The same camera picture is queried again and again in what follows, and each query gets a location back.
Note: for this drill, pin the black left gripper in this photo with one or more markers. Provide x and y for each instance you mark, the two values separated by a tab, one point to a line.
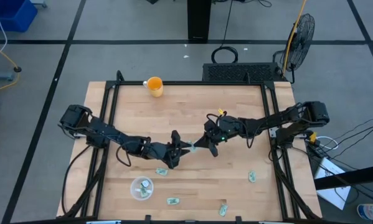
164	152

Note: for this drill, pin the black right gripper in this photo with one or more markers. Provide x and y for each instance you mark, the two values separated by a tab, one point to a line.
223	132

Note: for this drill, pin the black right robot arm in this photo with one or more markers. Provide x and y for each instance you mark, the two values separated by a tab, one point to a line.
282	119

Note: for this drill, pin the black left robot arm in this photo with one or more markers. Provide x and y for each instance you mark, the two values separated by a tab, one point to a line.
105	129

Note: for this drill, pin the yellow mug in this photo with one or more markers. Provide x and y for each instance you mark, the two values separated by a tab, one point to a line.
156	90

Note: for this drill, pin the clear plastic bowl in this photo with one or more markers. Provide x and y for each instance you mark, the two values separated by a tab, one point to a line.
134	191

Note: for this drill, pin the black perforated computer case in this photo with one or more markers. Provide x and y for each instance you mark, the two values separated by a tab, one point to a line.
236	72

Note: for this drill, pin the black pillar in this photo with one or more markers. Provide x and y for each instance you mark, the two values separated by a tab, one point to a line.
198	21

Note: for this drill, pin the black floor fan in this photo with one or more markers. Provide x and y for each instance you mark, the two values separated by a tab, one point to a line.
301	43

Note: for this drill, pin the white cardboard box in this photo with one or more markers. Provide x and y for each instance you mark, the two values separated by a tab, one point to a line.
335	193

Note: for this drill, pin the black metal beam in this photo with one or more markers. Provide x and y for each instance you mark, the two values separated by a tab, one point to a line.
354	177

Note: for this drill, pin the blue white shoe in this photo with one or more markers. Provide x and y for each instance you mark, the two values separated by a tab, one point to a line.
368	212

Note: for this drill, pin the black floor disc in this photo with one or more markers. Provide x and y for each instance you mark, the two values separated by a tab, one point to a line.
17	69

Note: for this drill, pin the grey cart leg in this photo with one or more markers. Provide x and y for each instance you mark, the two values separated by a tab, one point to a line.
38	3

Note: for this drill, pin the blue plastic bin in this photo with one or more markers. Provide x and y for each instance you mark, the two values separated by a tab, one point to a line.
8	15

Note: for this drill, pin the black metal table frame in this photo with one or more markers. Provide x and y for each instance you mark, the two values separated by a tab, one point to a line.
189	83

